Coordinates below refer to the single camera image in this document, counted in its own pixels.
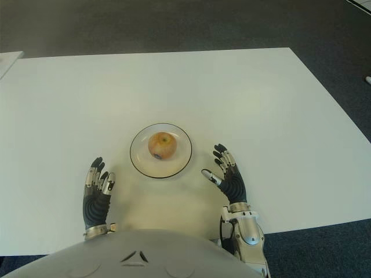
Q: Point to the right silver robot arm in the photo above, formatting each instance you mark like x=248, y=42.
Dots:
x=249, y=231

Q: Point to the yellow-red apple with sticker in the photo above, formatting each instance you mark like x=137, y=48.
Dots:
x=162, y=145

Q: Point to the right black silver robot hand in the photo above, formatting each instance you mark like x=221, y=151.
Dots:
x=234, y=185

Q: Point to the grey robot torso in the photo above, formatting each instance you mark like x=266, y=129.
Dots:
x=130, y=255

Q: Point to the white plate with black rim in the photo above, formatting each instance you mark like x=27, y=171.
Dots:
x=142, y=165

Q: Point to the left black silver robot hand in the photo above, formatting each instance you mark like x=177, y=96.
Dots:
x=94, y=205

